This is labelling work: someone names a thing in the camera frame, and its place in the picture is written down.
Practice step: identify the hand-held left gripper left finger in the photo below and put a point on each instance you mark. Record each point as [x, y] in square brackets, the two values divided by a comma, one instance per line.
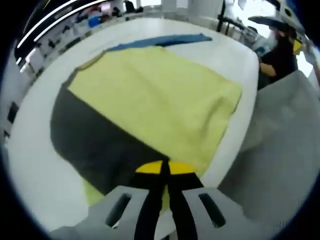
[150, 182]

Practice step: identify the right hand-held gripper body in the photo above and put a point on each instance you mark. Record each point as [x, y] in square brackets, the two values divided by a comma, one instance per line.
[286, 11]

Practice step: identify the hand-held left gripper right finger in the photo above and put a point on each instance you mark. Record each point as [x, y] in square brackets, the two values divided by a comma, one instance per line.
[182, 182]

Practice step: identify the yellow blue grey garment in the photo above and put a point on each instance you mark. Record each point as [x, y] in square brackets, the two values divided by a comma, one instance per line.
[155, 100]

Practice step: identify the black monitor stand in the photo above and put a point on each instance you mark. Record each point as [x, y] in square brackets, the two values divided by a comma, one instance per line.
[220, 22]

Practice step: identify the grey mesh chair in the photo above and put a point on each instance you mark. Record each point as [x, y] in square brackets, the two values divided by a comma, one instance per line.
[275, 137]

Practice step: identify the black cabinet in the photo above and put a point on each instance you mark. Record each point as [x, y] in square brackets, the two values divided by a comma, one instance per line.
[13, 112]

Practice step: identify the blue bin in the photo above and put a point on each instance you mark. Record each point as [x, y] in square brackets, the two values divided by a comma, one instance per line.
[94, 20]

